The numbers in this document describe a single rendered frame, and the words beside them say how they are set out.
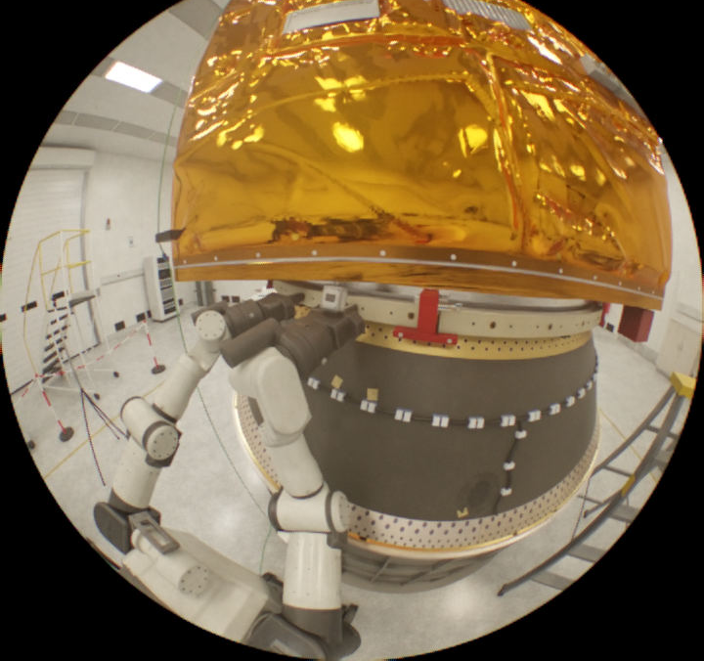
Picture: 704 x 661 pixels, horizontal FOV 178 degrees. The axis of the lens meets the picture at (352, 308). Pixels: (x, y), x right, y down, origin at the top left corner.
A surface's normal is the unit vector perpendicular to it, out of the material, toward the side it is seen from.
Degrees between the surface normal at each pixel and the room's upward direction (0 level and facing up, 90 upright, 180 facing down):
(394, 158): 86
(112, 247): 90
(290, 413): 69
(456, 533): 43
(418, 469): 62
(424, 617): 0
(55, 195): 90
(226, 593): 10
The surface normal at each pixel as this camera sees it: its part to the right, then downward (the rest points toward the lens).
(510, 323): -0.19, 0.27
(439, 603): 0.00, -0.96
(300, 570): -0.25, -0.88
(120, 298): 0.99, 0.04
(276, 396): 0.75, -0.18
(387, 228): -0.13, 0.85
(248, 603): 0.69, -0.69
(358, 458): -0.41, -0.23
